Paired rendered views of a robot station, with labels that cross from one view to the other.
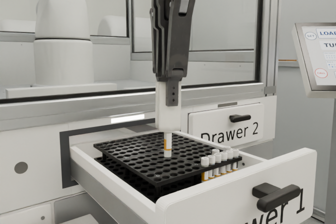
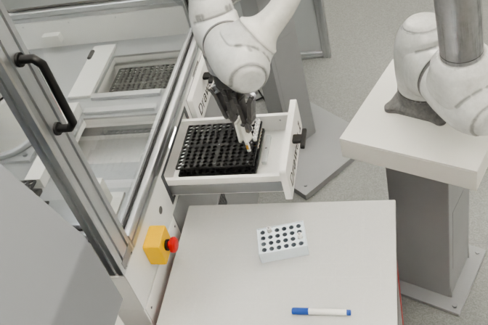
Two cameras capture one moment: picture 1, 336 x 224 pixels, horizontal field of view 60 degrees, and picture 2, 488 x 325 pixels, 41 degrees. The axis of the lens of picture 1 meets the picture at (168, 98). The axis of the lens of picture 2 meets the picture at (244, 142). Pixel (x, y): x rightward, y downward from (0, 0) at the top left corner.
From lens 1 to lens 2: 1.42 m
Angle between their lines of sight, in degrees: 45
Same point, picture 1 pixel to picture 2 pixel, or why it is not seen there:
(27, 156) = (159, 202)
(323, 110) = not seen: outside the picture
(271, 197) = (303, 141)
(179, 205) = (286, 168)
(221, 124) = (202, 88)
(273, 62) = not seen: hidden behind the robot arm
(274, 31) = not seen: outside the picture
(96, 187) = (213, 187)
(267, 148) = not seen: hidden behind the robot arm
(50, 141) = (160, 186)
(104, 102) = (164, 140)
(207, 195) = (287, 157)
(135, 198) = (255, 177)
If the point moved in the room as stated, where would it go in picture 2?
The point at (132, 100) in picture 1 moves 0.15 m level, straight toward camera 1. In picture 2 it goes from (170, 125) to (210, 140)
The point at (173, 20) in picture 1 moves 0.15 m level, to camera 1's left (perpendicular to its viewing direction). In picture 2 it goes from (251, 104) to (207, 141)
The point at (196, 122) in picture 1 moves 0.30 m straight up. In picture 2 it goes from (194, 102) to (165, 19)
